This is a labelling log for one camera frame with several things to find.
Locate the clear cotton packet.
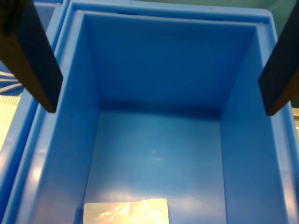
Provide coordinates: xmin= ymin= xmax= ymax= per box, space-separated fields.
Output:
xmin=83 ymin=198 xmax=169 ymax=224

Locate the blue plastic storage bin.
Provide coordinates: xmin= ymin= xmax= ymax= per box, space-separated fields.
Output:
xmin=0 ymin=0 xmax=68 ymax=199
xmin=0 ymin=0 xmax=299 ymax=224

